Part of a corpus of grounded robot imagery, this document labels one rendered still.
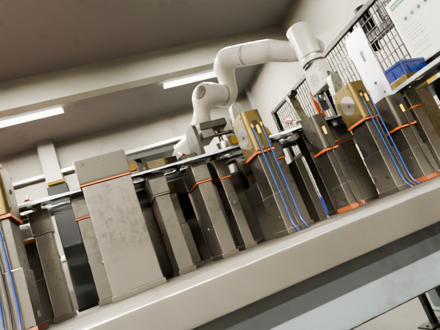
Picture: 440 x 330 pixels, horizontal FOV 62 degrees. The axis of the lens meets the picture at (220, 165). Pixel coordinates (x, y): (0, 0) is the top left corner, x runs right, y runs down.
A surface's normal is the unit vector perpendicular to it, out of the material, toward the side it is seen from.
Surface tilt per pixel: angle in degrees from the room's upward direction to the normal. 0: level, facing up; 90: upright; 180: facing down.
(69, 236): 90
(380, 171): 90
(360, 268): 90
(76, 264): 90
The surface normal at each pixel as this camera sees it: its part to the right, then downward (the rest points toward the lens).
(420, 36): -0.90, 0.26
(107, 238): 0.26, -0.31
